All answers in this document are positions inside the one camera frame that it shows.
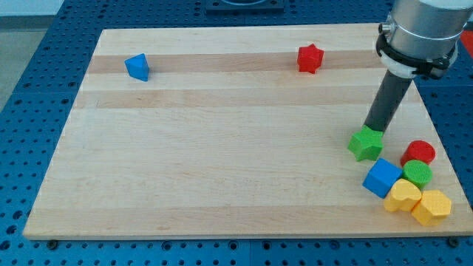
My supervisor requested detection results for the green star block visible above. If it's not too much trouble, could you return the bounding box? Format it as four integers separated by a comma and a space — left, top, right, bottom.
347, 125, 384, 161

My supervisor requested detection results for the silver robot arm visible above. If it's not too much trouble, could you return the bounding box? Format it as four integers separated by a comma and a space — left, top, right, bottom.
375, 0, 472, 80

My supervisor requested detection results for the red star block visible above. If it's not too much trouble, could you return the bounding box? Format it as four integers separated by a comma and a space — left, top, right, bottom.
296, 44, 324, 74

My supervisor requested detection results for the blue cube block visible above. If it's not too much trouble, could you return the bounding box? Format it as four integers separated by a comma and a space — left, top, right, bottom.
362, 158, 402, 199

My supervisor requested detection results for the wooden board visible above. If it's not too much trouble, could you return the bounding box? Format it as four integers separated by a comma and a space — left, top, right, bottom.
23, 24, 472, 240

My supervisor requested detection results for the blue triangle block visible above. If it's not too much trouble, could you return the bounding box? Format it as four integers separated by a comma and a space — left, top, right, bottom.
124, 53, 149, 82

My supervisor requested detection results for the black pusher rod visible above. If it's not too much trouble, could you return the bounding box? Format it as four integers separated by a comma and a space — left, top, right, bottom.
364, 70, 412, 132

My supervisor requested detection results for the yellow heart block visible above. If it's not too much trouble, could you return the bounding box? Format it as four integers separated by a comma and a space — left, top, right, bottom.
384, 179, 422, 212

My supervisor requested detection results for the red cylinder block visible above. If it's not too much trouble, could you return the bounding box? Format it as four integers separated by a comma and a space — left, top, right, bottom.
400, 140, 436, 166

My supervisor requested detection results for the green cylinder block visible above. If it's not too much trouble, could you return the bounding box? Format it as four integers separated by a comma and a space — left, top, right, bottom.
402, 160, 433, 190

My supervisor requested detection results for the yellow hexagon block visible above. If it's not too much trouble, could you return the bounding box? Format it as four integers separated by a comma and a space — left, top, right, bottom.
411, 190, 452, 226

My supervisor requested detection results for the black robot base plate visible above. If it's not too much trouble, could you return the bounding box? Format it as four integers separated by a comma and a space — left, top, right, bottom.
205, 0, 285, 14

